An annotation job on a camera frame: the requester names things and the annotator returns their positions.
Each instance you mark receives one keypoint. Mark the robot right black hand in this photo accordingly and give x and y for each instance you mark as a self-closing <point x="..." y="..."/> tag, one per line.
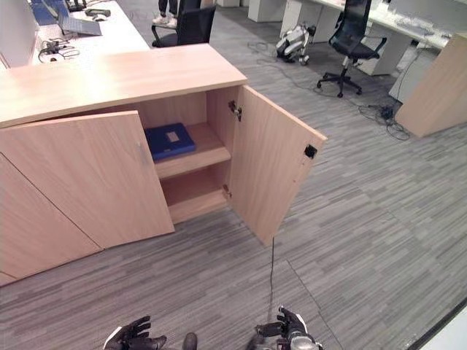
<point x="292" y="326"/>

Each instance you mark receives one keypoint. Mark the robot left black hand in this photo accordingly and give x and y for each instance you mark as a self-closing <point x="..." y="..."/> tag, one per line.
<point x="127" y="333"/>

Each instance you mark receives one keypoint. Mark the robot right silver arm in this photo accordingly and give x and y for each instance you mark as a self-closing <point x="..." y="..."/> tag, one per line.
<point x="303" y="343"/>

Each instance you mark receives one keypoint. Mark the plain closed cabinet door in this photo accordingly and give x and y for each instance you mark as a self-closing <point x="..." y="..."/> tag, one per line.
<point x="33" y="226"/>

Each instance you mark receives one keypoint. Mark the cabinet door with black lock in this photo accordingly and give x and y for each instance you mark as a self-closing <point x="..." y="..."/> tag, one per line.
<point x="270" y="156"/>

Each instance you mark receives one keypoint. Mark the wooden cabinet shelf board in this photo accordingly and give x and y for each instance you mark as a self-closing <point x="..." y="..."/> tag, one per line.
<point x="197" y="156"/>

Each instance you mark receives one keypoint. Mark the blue folder with white label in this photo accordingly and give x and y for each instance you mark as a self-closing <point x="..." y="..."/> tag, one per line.
<point x="169" y="142"/>

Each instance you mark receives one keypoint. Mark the light wood office cabinet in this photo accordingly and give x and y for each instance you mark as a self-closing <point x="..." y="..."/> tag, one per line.
<point x="120" y="78"/>

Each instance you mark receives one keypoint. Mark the light wood side cabinet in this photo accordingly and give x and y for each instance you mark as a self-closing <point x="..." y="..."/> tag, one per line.
<point x="436" y="87"/>

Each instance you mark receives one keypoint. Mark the black office chair star base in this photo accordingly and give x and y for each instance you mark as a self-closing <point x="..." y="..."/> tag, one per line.
<point x="352" y="36"/>

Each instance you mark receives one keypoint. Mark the black mesh office chair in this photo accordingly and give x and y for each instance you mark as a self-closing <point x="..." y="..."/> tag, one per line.
<point x="189" y="25"/>

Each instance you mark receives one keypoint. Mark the white office desk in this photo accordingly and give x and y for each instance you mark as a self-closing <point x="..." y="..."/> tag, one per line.
<point x="401" y="22"/>

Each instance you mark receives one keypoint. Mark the small metal door hinge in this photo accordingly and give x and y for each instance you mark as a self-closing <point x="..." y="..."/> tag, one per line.
<point x="227" y="190"/>

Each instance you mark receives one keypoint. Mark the black door lock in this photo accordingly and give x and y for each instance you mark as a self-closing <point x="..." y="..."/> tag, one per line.
<point x="310" y="151"/>

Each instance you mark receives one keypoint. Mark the black floor power strip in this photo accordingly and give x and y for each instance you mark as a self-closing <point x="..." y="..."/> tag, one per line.
<point x="386" y="112"/>

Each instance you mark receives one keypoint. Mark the white quadruped robot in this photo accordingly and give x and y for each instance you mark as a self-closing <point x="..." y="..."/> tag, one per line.
<point x="292" y="40"/>

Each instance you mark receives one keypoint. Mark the open grey laptop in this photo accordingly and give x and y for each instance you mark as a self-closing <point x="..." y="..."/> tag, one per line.
<point x="78" y="23"/>

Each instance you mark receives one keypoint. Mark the person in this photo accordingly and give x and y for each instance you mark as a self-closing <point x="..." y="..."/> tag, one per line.
<point x="164" y="14"/>

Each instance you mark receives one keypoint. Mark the black device on desk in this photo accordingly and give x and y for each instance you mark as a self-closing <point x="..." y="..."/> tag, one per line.
<point x="97" y="14"/>

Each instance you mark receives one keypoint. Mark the grey desk partition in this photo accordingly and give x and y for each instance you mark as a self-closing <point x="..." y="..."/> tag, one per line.
<point x="16" y="29"/>

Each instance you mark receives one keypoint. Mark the white keyboard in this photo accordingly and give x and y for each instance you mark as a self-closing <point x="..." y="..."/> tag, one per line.
<point x="410" y="22"/>

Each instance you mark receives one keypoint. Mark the white drawer pedestal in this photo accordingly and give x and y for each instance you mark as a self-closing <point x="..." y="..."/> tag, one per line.
<point x="264" y="9"/>

